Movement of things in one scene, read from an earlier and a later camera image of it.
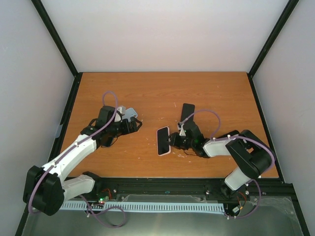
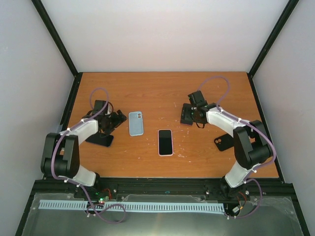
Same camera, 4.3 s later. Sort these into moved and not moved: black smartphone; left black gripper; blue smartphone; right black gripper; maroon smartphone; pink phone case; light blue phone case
Moved: pink phone case; right black gripper; black smartphone; light blue phone case; left black gripper
Not moved: blue smartphone; maroon smartphone
